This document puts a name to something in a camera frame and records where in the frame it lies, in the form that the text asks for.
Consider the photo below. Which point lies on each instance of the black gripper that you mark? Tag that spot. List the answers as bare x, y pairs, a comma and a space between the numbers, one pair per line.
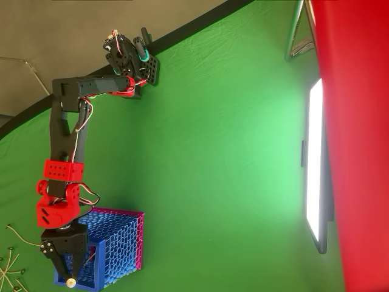
67, 242

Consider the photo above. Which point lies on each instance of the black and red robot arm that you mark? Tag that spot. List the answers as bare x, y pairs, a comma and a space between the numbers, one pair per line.
67, 134

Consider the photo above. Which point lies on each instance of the blue and pink lattice basket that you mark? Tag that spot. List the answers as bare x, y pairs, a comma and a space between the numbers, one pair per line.
121, 237

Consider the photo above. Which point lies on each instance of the green table cloth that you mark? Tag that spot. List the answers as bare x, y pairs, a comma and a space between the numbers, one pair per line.
212, 152

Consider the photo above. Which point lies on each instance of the black teal table clamp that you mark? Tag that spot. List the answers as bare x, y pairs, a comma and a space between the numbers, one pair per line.
143, 51
115, 71

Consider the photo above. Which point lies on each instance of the chrome tube stand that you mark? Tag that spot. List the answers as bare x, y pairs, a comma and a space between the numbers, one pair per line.
293, 30

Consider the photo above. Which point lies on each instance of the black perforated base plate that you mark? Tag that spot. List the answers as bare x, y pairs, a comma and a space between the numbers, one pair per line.
152, 70

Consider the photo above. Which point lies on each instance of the red plastic mount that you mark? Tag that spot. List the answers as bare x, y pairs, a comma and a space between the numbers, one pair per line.
364, 152

